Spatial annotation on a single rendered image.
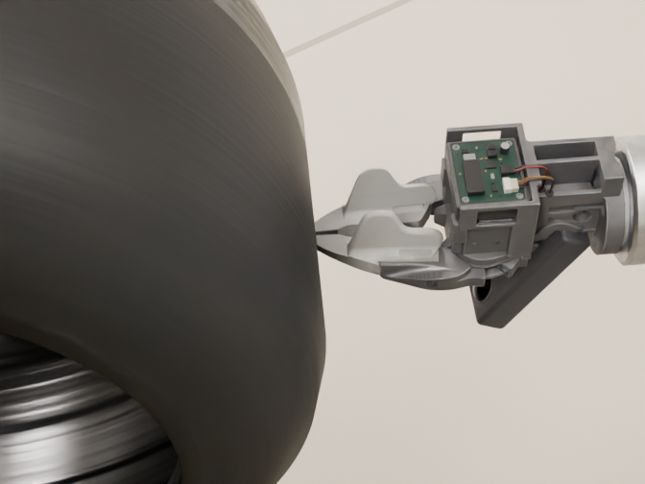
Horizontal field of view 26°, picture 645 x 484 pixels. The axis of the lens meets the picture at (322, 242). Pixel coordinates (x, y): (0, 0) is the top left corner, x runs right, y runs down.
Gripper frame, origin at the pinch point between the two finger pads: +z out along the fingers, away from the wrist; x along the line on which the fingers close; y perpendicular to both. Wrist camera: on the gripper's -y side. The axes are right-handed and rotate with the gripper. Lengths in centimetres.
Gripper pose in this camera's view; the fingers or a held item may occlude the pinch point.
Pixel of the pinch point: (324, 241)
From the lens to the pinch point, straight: 97.7
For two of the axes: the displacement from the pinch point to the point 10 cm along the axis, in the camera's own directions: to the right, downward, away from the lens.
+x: 0.8, 8.0, -5.9
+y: -0.1, -5.9, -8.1
